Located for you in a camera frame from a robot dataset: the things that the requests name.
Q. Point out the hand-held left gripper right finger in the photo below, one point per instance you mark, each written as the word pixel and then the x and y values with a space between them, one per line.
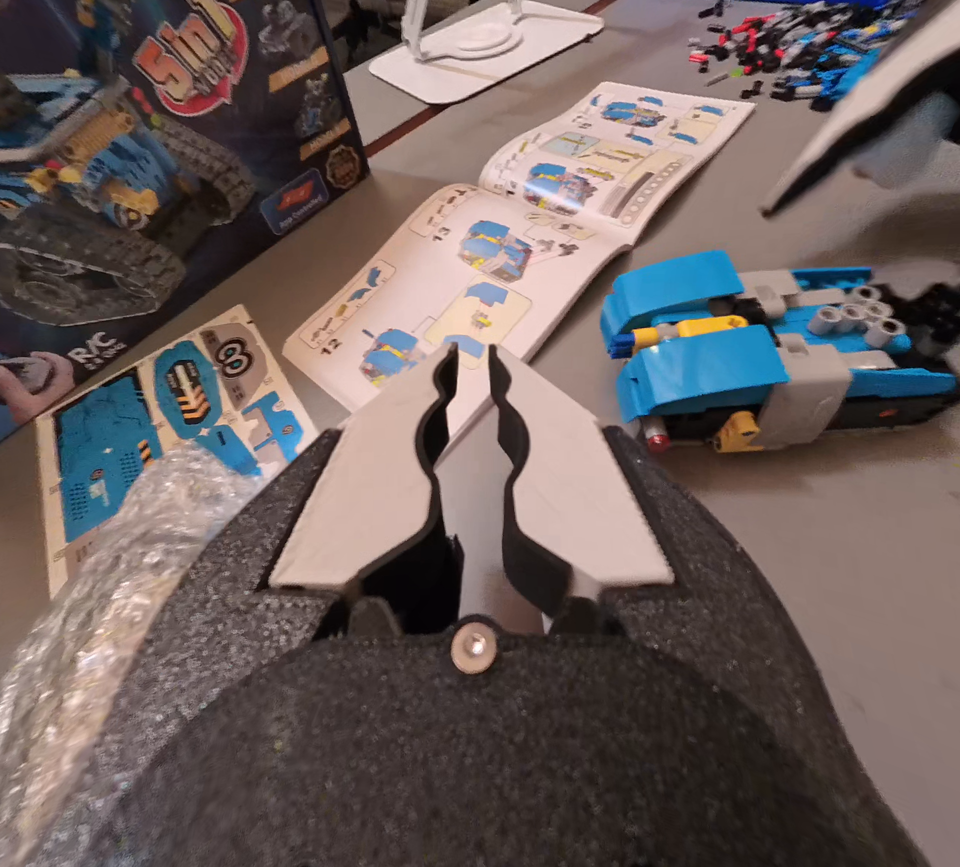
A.
pixel 585 507

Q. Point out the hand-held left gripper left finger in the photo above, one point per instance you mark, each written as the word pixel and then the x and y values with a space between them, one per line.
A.
pixel 360 507

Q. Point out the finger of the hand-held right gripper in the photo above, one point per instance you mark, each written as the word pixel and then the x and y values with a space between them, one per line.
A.
pixel 885 79
pixel 900 147

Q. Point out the black cross connector piece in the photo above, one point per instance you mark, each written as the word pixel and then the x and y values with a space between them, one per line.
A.
pixel 930 312

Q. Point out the blue grey toy robot model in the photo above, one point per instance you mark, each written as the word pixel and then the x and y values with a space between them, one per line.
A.
pixel 697 372

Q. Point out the light grey connector assembly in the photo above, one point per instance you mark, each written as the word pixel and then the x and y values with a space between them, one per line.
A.
pixel 855 318

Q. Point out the grey desk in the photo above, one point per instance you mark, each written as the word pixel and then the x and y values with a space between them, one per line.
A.
pixel 825 582

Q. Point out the white desk lamp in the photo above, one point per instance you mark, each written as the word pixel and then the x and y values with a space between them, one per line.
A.
pixel 480 57

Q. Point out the pile of small brick parts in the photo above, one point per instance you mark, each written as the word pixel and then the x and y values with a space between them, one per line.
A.
pixel 810 49

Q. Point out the blue sticker sheet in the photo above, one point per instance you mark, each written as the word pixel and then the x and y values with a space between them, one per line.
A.
pixel 112 447

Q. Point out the open instruction booklet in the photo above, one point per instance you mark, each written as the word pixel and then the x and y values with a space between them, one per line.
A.
pixel 525 229

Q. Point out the crumpled clear plastic wrap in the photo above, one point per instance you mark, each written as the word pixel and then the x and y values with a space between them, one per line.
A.
pixel 90 619

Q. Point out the dark toy kit box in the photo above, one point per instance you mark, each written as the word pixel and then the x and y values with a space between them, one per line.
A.
pixel 150 169

